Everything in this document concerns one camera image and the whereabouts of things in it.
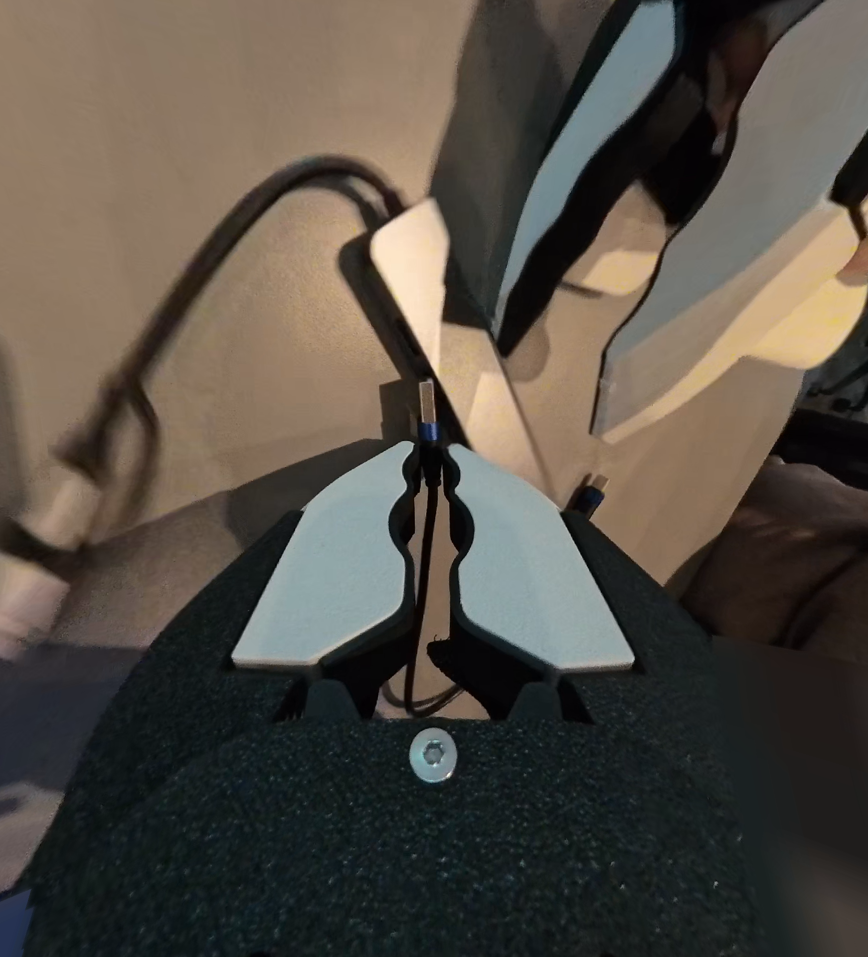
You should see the silver usb hub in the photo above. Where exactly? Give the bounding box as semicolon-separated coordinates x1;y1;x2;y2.
340;196;563;513

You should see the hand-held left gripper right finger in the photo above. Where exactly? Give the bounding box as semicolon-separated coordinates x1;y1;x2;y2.
440;445;637;674

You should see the black hub cable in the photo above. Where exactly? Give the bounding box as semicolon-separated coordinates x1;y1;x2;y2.
52;153;408;479

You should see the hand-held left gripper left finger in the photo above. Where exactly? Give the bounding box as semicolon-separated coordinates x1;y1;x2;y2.
230;440;421;671

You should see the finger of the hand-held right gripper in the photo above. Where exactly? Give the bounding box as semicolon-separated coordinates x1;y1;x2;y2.
591;0;868;444
495;0;704;357

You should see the white cylindrical adapter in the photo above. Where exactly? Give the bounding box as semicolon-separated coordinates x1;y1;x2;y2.
0;460;98;662

